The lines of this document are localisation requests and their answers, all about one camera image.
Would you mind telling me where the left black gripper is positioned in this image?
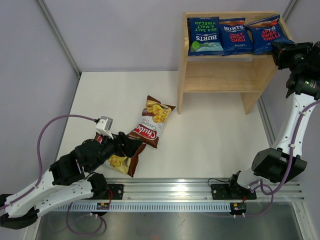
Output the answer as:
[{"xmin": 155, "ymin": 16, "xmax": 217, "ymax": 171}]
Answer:
[{"xmin": 88, "ymin": 129, "xmax": 143, "ymax": 173}]

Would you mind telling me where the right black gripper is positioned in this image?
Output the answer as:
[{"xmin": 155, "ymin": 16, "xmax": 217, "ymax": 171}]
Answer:
[{"xmin": 270, "ymin": 41, "xmax": 314, "ymax": 74}]

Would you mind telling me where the Chuba cassava chips bag front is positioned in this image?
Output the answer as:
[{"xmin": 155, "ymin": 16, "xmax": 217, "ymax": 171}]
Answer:
[{"xmin": 102, "ymin": 144, "xmax": 146, "ymax": 178}]

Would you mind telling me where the chuba cassava chips bag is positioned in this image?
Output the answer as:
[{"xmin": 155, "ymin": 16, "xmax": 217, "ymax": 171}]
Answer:
[
  {"xmin": 128, "ymin": 95, "xmax": 176, "ymax": 149},
  {"xmin": 102, "ymin": 144, "xmax": 146, "ymax": 178}
]

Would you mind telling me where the blue Burts chilli bag front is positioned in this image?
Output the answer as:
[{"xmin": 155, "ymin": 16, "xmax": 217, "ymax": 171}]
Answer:
[{"xmin": 245, "ymin": 14, "xmax": 294, "ymax": 55}]

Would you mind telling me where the blue burts chilli bag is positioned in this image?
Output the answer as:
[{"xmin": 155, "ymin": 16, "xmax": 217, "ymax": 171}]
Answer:
[
  {"xmin": 219, "ymin": 17, "xmax": 253, "ymax": 56},
  {"xmin": 245, "ymin": 14, "xmax": 294, "ymax": 55}
]

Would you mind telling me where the blue Burts chilli bag back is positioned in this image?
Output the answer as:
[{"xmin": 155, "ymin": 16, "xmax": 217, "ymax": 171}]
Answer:
[{"xmin": 219, "ymin": 17, "xmax": 253, "ymax": 56}]

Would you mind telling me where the blue Burts sea salt bag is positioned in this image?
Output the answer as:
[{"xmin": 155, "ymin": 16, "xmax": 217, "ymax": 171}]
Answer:
[{"xmin": 188, "ymin": 16, "xmax": 224, "ymax": 56}]

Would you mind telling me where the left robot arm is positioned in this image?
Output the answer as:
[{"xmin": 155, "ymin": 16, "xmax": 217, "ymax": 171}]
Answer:
[{"xmin": 0, "ymin": 132, "xmax": 143, "ymax": 230}]

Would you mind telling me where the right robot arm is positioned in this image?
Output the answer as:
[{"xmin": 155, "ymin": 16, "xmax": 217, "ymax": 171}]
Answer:
[{"xmin": 226, "ymin": 42, "xmax": 320, "ymax": 199}]

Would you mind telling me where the wooden two-tier shelf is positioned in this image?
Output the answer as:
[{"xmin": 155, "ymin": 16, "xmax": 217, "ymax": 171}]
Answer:
[{"xmin": 177, "ymin": 11, "xmax": 277, "ymax": 114}]

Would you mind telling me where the Chuba cassava chips bag upright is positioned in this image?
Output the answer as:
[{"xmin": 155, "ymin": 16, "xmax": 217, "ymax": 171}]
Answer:
[{"xmin": 128, "ymin": 95, "xmax": 176, "ymax": 149}]

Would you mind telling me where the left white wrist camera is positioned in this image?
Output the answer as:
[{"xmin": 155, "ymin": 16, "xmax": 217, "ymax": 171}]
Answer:
[{"xmin": 95, "ymin": 116, "xmax": 114, "ymax": 139}]

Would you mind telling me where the aluminium mounting rail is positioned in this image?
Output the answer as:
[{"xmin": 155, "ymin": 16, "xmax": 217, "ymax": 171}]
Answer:
[{"xmin": 106, "ymin": 178, "xmax": 305, "ymax": 203}]

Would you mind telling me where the white slotted cable duct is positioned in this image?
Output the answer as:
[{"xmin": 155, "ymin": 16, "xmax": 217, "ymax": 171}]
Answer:
[{"xmin": 56, "ymin": 201, "xmax": 231, "ymax": 213}]

